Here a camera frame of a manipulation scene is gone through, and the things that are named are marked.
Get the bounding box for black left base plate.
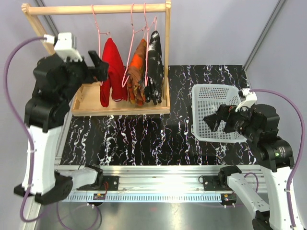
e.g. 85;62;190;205
101;175;119;191

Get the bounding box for red trousers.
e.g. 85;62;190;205
100;38;128;107

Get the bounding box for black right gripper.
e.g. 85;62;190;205
204;103;260;141

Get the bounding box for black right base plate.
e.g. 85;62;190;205
198;175;229;191

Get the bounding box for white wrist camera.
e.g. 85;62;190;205
44;32;83;62
236;88;257;112

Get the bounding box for wooden clothes rack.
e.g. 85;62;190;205
22;0;171;116

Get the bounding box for white slotted cable duct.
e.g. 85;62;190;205
64;192;226;203

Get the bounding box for pink wire hanger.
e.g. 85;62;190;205
143;3;152;87
91;4;112;86
121;3;145;88

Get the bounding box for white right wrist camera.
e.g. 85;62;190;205
236;88;257;112

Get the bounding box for orange patterned trousers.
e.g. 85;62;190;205
127;39;147;106

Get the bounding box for black white patterned trousers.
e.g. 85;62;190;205
145;30;163;105

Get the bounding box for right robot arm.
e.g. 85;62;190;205
203;104;304;230

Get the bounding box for white plastic basket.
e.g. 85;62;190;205
191;84;246;143

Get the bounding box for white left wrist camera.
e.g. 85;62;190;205
44;32;83;62

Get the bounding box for aluminium mounting rail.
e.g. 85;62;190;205
54;165;269;192

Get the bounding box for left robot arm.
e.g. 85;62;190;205
14;50;109;205

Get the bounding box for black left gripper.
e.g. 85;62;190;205
59;50;109;103

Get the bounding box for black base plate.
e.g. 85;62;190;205
198;175;229;191
101;175;119;191

